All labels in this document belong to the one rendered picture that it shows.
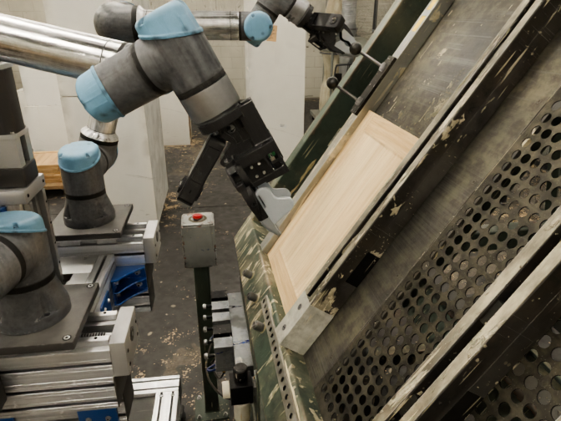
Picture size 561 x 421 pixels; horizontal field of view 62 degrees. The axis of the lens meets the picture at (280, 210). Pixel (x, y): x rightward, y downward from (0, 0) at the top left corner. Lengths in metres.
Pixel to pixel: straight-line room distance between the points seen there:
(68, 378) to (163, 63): 0.75
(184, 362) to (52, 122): 3.57
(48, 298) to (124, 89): 0.55
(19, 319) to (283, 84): 4.21
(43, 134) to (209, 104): 4.96
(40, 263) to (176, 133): 5.30
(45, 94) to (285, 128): 2.50
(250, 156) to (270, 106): 4.35
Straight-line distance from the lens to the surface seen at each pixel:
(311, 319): 1.10
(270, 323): 1.24
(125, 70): 0.66
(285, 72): 4.97
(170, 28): 0.63
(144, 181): 3.67
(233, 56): 9.33
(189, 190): 0.70
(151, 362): 2.56
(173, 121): 6.24
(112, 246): 1.52
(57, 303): 1.09
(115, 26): 1.37
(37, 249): 1.03
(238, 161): 0.66
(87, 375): 1.14
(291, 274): 1.34
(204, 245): 1.72
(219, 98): 0.64
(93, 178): 1.47
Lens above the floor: 1.64
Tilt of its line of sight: 23 degrees down
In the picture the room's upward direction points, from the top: straight up
